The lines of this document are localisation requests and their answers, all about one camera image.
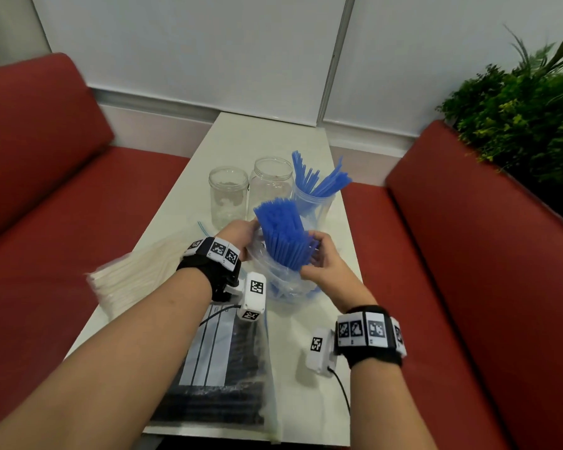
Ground clear plastic bag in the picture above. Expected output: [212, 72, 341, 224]
[246, 229, 322, 305]

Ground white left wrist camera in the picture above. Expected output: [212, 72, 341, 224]
[236, 271, 267, 322]

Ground large bundle of blue straws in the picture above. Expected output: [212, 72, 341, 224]
[253, 197, 320, 273]

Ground clear bag with white strips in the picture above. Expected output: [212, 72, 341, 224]
[143, 313, 282, 441]

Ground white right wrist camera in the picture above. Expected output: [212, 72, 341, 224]
[305, 327, 337, 378]

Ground person's right hand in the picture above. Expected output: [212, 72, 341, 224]
[300, 231, 377, 314]

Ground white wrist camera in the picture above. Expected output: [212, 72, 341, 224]
[236, 271, 267, 322]
[305, 327, 337, 378]

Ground black right wristband with markers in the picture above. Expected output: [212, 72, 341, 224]
[333, 305, 408, 369]

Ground person's left forearm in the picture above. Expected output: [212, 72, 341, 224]
[0, 266, 213, 450]

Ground bag of black straws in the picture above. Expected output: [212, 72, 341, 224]
[150, 318, 268, 427]

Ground green plant hedge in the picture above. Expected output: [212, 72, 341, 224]
[436, 16, 563, 221]

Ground small bunch of blue straws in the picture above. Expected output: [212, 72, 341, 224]
[290, 151, 353, 216]

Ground black wristband with markers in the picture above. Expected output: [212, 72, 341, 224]
[176, 236, 243, 303]
[333, 305, 408, 369]

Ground frosted plastic jar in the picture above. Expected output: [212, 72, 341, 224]
[290, 182, 341, 230]

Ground black left wristband with markers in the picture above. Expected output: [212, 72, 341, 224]
[176, 236, 243, 303]

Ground black camera cable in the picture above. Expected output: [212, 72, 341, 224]
[328, 366, 352, 413]
[199, 303, 241, 328]

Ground person's left hand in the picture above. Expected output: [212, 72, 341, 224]
[214, 219, 260, 262]

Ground clear glass jar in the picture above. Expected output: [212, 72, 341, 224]
[247, 156, 294, 221]
[208, 166, 250, 230]

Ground clear blue-zip bag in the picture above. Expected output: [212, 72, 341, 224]
[85, 221, 212, 322]

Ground person's right forearm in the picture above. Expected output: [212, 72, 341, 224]
[349, 358, 437, 450]

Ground black right camera cable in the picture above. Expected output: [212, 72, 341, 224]
[328, 366, 352, 413]

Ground black left camera cable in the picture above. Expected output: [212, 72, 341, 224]
[199, 303, 241, 328]

